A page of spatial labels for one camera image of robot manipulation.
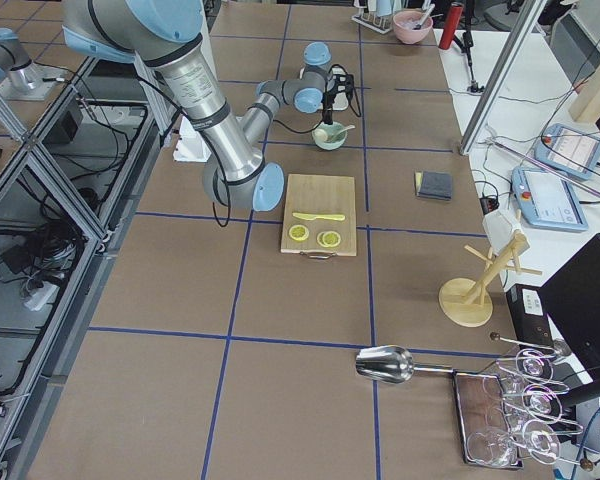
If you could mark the beige spoon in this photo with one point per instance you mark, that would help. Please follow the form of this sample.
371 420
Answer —
340 133

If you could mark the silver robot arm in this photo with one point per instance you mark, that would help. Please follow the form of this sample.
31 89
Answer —
167 37

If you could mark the black monitor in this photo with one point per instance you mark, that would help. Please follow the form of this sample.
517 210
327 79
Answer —
571 297

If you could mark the blue teach pendant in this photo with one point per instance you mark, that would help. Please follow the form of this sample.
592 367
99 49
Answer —
572 151
546 201

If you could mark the metal scoop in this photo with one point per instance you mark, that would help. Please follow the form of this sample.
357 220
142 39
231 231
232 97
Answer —
393 364

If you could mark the grey folded cloth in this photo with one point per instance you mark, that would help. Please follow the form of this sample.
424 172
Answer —
433 185

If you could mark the upper lemon slice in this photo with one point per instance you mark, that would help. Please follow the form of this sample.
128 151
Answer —
298 232

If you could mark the yellow plastic knife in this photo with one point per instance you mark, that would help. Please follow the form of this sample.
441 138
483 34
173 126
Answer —
313 217

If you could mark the wooden cutting board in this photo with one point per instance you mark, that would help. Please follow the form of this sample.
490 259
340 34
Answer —
322 194

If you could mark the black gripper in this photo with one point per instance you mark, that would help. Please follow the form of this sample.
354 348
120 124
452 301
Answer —
327 106

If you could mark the red bottle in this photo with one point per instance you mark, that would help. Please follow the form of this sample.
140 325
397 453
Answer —
451 24

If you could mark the lower lemon slice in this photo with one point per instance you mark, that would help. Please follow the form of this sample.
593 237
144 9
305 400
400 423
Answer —
329 239

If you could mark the blue teach pendant near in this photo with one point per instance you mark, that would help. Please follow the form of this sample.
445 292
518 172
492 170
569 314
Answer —
546 201

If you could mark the blue teach pendant far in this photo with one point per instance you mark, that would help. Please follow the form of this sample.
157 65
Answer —
572 151

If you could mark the aluminium frame post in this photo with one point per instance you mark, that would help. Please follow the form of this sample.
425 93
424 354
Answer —
523 27

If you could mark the light green bowl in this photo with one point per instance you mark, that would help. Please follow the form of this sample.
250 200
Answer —
331 129

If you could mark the wooden mug tree stand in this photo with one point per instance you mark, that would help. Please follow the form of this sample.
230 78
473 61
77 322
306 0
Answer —
465 301

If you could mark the lemon slice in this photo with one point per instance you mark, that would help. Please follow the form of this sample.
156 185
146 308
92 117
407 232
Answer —
298 232
329 239

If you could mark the black tray with glasses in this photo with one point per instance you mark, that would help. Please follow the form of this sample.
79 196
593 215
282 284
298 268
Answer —
479 409

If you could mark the pink bowl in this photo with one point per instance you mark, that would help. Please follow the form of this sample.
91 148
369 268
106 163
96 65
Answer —
408 27

